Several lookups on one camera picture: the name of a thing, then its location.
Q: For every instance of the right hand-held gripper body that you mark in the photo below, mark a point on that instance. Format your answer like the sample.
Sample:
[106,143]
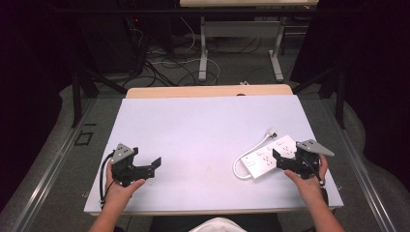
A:
[306,162]

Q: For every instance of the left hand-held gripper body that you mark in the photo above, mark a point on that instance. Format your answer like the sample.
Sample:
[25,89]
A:
[124,170]

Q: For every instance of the white power strip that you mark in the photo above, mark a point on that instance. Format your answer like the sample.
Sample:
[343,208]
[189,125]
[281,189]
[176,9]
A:
[267,158]

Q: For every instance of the person's left hand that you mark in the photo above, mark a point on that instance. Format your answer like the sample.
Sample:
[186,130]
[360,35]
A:
[120,192]

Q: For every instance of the person's right hand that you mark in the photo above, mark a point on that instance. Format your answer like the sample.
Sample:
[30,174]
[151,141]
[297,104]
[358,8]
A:
[309,187]

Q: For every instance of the white table cover board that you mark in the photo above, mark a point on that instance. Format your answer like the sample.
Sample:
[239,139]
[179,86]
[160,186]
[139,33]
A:
[199,145]

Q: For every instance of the person's dark pants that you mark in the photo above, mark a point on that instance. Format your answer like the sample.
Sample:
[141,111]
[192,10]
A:
[167,224]

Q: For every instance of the black metal stand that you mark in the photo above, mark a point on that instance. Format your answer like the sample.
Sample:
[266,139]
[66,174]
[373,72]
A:
[339,93]
[79,93]

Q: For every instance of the person's white shirt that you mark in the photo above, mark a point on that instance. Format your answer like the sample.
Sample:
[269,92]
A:
[217,225]

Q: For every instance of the wooden table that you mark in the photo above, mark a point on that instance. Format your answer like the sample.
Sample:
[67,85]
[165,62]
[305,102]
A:
[206,91]

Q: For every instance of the dark curtain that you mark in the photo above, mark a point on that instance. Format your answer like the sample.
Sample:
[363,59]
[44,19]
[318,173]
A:
[29,80]
[377,80]

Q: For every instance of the black computer tower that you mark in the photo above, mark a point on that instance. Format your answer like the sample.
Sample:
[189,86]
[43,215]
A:
[106,42]

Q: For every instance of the aluminium floor rail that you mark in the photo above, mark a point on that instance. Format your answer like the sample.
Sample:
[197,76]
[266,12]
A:
[361,167]
[48,174]

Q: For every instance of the white metal desk frame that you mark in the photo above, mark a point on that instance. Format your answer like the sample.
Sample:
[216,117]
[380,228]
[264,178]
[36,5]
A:
[240,30]

